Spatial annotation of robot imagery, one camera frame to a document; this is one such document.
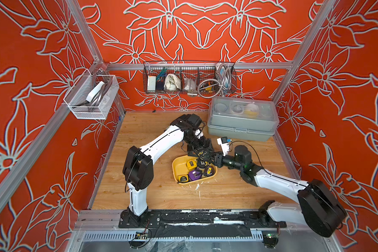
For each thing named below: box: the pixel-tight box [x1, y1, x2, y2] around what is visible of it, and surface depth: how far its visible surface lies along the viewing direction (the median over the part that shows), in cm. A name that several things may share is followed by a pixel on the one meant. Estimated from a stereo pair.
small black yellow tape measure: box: [203, 165, 215, 177], surface depth 87 cm
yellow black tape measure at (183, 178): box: [177, 174, 189, 184], surface depth 85 cm
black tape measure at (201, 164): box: [197, 159, 209, 169], surface depth 90 cm
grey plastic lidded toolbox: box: [207, 96, 279, 142], surface depth 97 cm
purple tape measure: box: [188, 167, 203, 182], surface depth 87 cm
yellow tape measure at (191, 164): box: [185, 159, 198, 170], surface depth 91 cm
